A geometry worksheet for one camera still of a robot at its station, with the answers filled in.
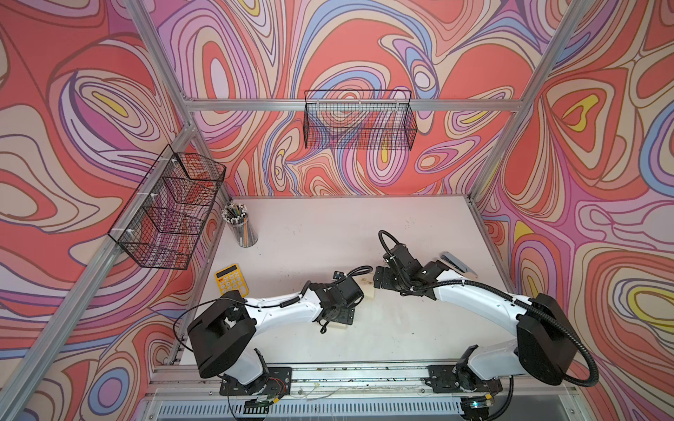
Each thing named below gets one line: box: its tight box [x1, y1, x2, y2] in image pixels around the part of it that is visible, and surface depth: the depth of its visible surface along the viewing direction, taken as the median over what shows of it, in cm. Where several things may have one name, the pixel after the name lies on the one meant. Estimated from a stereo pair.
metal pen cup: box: [222, 202, 259, 249], surface depth 95 cm
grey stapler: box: [437, 251, 479, 279], surface depth 97 cm
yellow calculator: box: [214, 263, 250, 298], surface depth 95 cm
